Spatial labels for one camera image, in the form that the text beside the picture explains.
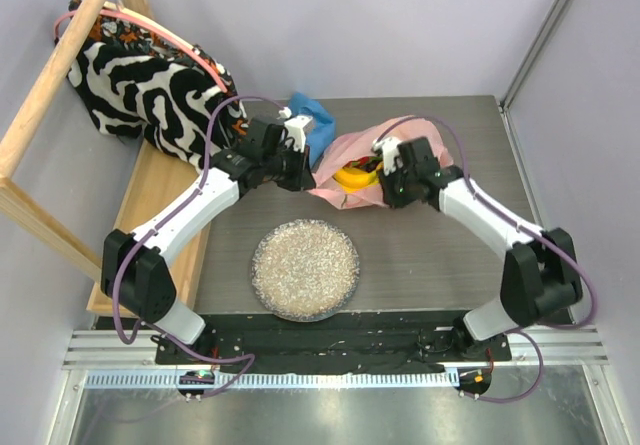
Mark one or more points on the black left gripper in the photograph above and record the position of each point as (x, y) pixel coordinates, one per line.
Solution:
(302, 180)

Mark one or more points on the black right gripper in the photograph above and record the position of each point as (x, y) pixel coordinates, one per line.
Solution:
(391, 191)

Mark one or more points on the yellow fake banana bunch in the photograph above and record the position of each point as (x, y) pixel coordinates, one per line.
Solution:
(351, 179)

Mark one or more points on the pink plastic bag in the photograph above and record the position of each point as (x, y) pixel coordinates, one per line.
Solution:
(353, 146)

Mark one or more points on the red fake dragon fruit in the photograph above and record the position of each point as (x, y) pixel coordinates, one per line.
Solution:
(366, 164)

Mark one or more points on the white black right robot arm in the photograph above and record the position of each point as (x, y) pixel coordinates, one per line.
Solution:
(539, 275)

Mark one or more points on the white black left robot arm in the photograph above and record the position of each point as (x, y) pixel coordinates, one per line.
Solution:
(136, 265)

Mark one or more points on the blue bucket hat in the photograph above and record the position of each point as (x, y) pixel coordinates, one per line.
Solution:
(323, 132)

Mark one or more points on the speckled round plate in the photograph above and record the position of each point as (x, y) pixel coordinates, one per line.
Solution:
(305, 270)

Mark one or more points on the black white orange patterned cloth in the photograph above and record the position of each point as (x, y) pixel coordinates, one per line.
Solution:
(182, 126)

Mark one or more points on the pink hanger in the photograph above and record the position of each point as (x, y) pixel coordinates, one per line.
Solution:
(126, 52)

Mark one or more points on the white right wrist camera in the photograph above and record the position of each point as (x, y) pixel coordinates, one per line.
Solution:
(388, 149)

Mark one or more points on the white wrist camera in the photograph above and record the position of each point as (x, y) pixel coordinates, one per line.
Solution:
(388, 149)
(296, 129)

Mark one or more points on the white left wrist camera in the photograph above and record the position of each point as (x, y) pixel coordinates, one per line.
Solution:
(296, 129)

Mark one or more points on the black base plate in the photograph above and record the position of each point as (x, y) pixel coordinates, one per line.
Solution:
(375, 342)

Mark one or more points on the aluminium rail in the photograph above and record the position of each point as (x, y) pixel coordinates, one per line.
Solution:
(145, 365)

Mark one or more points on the aluminium corner post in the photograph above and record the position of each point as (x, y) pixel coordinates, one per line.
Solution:
(549, 26)

